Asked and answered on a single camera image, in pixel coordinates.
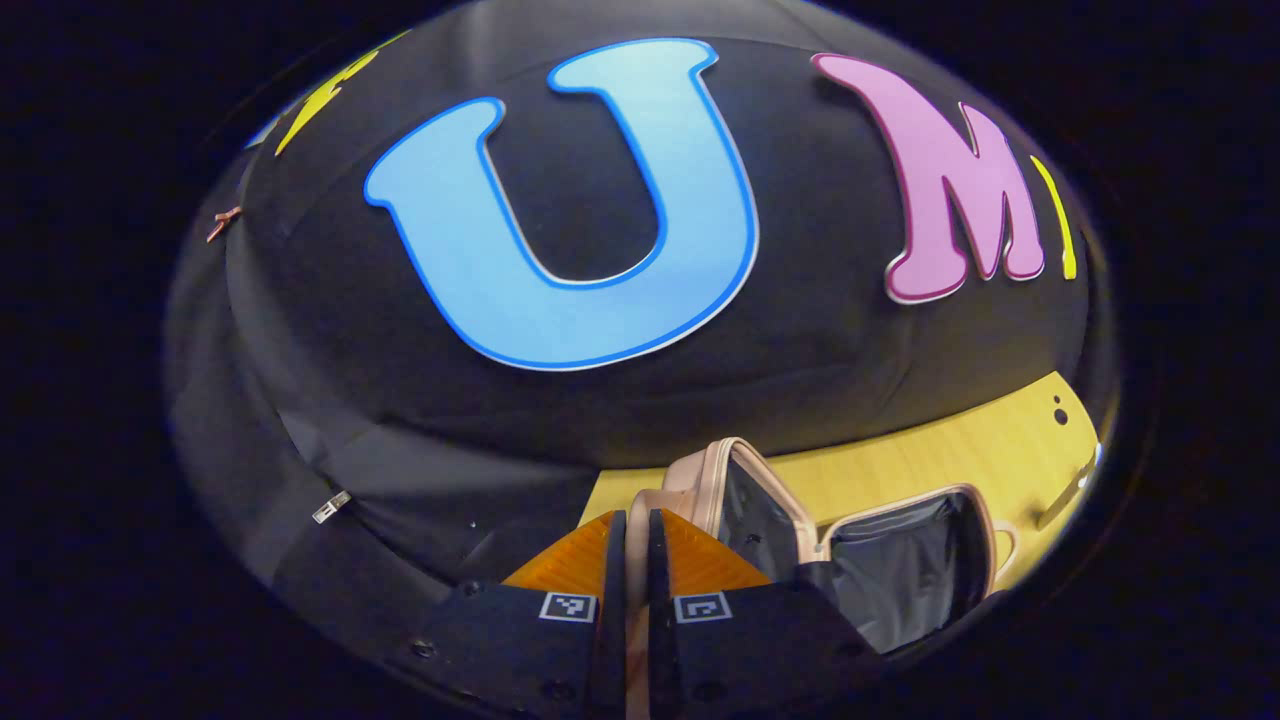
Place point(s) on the black backdrop cloth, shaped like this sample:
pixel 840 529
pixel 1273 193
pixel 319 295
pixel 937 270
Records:
pixel 400 380

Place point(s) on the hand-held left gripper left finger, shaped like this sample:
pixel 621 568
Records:
pixel 612 600

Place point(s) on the orange spring clip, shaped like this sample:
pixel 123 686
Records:
pixel 223 223

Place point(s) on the pink suitcase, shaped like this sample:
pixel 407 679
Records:
pixel 700 480

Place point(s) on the metal binder clip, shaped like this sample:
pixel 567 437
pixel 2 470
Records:
pixel 331 506

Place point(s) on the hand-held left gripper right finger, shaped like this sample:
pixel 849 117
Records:
pixel 658 600

